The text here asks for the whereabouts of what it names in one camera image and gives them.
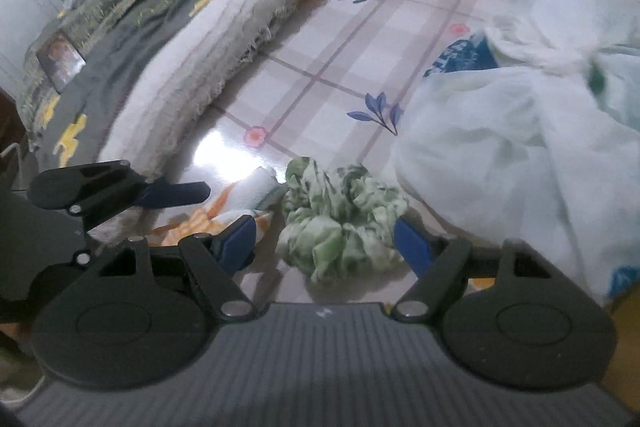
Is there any grey bed sheet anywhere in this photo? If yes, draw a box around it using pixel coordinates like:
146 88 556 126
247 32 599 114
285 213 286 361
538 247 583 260
14 0 286 170

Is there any orange white knotted cloth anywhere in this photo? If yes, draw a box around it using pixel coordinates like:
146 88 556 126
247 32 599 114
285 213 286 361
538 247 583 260
149 165 287 259

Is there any picture card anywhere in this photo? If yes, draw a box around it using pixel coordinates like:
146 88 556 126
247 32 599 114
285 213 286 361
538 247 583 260
36 31 87 94

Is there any white plastic bag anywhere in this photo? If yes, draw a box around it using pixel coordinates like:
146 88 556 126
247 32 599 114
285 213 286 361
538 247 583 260
394 0 640 299

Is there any plaid floral mat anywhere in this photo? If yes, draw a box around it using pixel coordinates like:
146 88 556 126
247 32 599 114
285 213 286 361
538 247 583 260
97 0 616 303

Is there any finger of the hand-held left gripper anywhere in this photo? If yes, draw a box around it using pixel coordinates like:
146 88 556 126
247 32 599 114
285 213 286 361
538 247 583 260
29 160 212 233

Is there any blue wet wipes pack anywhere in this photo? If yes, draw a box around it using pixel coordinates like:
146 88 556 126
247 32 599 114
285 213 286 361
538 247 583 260
423 33 502 78

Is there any green white scrunchie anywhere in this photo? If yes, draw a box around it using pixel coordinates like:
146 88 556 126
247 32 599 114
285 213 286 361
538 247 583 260
276 156 411 286

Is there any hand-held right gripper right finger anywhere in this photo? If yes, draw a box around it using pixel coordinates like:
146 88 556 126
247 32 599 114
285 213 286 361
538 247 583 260
391 218 551 320

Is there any white rolled blanket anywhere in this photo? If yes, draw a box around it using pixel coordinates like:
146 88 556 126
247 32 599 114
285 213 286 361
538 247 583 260
96 0 397 190

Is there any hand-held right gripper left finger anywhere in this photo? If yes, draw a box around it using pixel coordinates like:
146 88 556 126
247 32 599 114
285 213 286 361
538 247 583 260
95 216 258 320

